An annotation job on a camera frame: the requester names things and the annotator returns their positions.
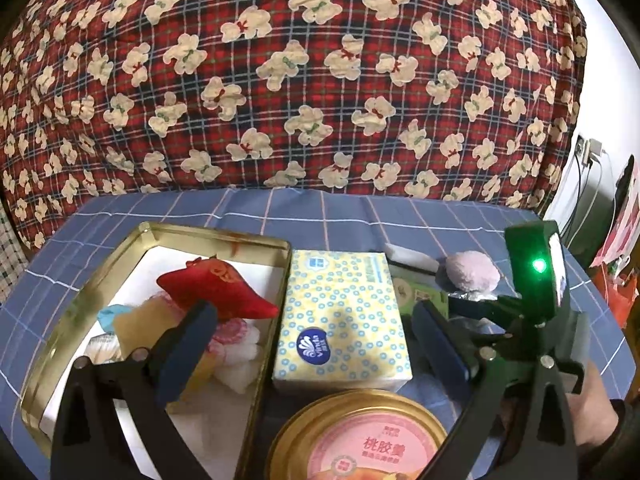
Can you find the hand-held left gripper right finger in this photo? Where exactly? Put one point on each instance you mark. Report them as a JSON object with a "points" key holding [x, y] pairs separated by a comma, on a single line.
{"points": [[442, 355]]}

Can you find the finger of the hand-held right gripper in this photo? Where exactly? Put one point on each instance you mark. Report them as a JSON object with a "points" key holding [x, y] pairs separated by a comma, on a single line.
{"points": [[485, 310], [500, 337]]}

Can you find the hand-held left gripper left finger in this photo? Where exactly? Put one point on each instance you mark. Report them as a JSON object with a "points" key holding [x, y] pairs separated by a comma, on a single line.
{"points": [[182, 360]]}

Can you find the pink plush ball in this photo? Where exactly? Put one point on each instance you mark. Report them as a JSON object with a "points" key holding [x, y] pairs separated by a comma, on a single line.
{"points": [[472, 270]]}

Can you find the white and pink fluffy toy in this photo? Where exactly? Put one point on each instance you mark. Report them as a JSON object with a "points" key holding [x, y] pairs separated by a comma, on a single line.
{"points": [[237, 342]]}

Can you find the red fabric pouch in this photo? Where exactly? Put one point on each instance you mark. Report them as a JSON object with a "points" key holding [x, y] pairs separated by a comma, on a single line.
{"points": [[215, 285]]}

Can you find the gold metal tin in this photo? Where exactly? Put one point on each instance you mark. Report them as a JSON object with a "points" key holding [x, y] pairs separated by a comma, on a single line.
{"points": [[215, 235]]}

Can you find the person's right forearm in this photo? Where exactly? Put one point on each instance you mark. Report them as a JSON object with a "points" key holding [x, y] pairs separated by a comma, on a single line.
{"points": [[626, 440]]}

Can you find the person's right hand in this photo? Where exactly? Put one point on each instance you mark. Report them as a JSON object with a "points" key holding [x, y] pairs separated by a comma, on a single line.
{"points": [[592, 415]]}

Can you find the green box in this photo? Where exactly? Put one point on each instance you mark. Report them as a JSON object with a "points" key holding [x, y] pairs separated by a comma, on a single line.
{"points": [[412, 290]]}

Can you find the orange bag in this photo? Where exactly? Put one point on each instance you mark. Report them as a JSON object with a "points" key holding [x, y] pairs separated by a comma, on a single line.
{"points": [[627, 300]]}

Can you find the white foam block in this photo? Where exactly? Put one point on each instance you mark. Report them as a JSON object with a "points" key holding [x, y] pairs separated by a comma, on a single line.
{"points": [[410, 257]]}

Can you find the pink hanging cloth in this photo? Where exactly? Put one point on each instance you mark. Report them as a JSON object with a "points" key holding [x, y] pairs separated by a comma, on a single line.
{"points": [[625, 230]]}

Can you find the yellow patterned tissue pack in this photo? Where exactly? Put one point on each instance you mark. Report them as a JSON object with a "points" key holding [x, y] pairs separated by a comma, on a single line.
{"points": [[340, 320]]}

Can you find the round gold can pink lid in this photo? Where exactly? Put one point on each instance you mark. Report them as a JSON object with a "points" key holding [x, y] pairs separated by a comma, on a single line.
{"points": [[360, 440]]}

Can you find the blue checked bed sheet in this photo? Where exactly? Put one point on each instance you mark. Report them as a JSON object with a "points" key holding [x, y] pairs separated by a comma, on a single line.
{"points": [[325, 220]]}

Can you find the white and blue checked cloth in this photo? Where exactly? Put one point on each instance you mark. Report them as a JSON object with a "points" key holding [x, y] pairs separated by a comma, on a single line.
{"points": [[7, 260]]}

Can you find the red plaid bear-print blanket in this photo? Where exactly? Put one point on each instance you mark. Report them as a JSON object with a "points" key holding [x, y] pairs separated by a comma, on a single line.
{"points": [[300, 60]]}

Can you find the white wall socket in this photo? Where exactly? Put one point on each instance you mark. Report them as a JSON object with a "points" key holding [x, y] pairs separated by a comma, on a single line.
{"points": [[585, 149]]}

